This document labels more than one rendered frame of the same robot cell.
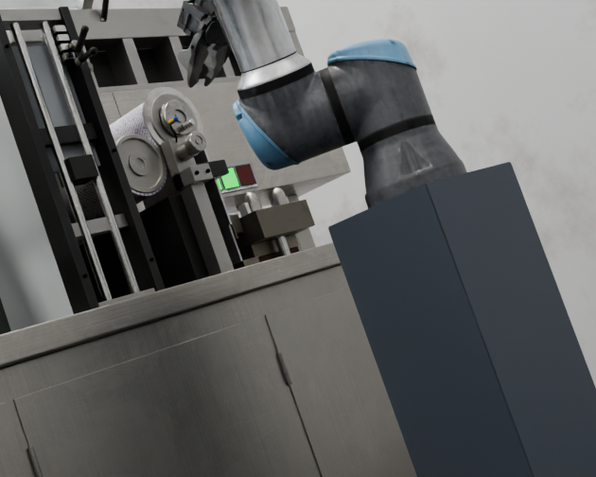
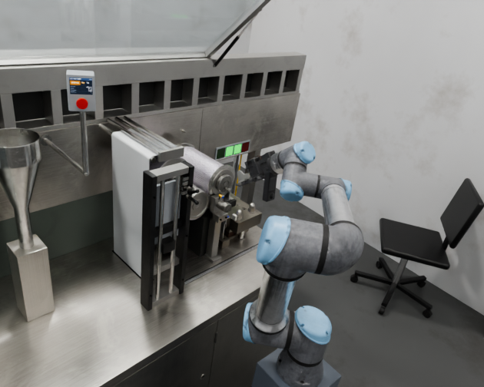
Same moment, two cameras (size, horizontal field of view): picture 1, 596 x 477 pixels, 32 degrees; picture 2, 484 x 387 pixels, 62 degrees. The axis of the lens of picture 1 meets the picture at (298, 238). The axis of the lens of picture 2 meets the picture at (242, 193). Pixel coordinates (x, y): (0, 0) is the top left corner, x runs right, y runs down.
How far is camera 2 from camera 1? 1.37 m
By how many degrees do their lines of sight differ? 33
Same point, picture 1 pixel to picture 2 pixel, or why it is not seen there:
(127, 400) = (147, 375)
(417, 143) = (309, 372)
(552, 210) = (359, 141)
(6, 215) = (127, 213)
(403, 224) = not seen: outside the picture
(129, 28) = (225, 71)
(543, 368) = not seen: outside the picture
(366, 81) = (305, 346)
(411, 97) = (319, 356)
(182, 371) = (174, 355)
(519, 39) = (396, 71)
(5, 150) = (137, 196)
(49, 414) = not seen: outside the picture
